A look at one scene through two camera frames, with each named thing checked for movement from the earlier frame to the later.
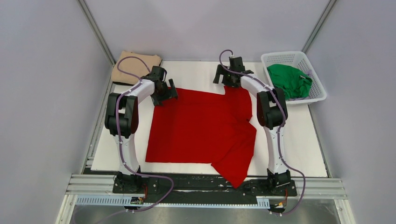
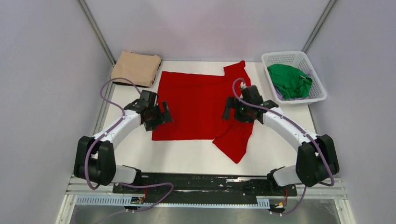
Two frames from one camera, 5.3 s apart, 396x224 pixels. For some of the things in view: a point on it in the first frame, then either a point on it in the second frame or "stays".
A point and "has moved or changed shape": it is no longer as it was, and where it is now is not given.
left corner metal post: x=96 y=31 stays
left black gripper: x=157 y=100 to x=164 y=117
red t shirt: x=199 y=127 has moved or changed shape
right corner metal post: x=318 y=26 stays
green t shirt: x=295 y=82 stays
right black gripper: x=222 y=70 to x=230 y=104
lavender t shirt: x=309 y=72 stays
